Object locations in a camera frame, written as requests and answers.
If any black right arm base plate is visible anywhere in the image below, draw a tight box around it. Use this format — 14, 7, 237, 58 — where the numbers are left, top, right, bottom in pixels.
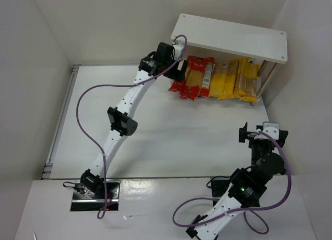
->
206, 176, 230, 205

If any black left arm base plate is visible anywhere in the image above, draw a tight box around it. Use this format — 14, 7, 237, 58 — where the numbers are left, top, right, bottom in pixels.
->
70, 181, 120, 212

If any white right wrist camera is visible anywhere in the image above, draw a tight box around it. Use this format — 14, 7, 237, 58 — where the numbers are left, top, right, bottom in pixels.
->
254, 122, 280, 140

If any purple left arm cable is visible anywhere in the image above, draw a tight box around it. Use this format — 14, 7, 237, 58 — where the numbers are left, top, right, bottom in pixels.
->
76, 34, 188, 220

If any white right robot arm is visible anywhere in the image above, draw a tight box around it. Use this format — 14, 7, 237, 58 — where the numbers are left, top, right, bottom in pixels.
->
186, 122, 292, 239

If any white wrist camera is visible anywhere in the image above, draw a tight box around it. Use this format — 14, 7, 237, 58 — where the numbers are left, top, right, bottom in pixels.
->
172, 43, 186, 61
254, 122, 280, 140

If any red white-backed spaghetti bag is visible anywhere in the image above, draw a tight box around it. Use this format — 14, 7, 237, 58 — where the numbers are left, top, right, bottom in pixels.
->
199, 57, 215, 97

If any yellow spaghetti bag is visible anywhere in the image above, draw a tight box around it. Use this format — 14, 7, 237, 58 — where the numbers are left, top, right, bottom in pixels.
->
209, 60, 230, 99
233, 57, 250, 98
240, 63, 259, 103
218, 59, 239, 99

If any white two-tier shelf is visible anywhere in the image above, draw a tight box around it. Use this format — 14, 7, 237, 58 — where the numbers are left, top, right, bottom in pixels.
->
171, 14, 287, 105

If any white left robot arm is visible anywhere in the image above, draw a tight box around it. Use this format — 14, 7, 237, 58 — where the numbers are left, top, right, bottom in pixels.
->
80, 43, 188, 198

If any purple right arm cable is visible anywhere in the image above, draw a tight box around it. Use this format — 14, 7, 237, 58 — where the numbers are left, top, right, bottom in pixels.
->
172, 130, 293, 235

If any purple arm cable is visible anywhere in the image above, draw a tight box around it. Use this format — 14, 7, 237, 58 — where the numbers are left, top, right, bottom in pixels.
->
172, 130, 293, 235
76, 34, 188, 220

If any red spaghetti bag on shelf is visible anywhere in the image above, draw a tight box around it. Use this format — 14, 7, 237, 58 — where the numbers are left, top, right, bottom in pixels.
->
169, 56, 195, 93

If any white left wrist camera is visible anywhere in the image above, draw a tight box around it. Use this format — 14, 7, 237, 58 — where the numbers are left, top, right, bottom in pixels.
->
172, 43, 186, 61

